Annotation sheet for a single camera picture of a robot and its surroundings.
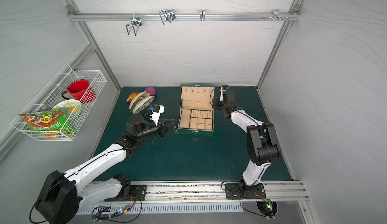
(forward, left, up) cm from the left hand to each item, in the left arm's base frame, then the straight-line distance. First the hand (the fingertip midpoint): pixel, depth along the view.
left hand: (176, 122), depth 73 cm
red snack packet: (+36, +42, -23) cm, 60 cm away
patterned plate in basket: (+1, +47, +9) cm, 48 cm away
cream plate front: (+16, +23, -7) cm, 29 cm away
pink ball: (+39, +26, -17) cm, 50 cm away
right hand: (+25, -23, -9) cm, 35 cm away
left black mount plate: (-27, +18, -23) cm, 40 cm away
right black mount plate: (-26, -31, -15) cm, 43 cm away
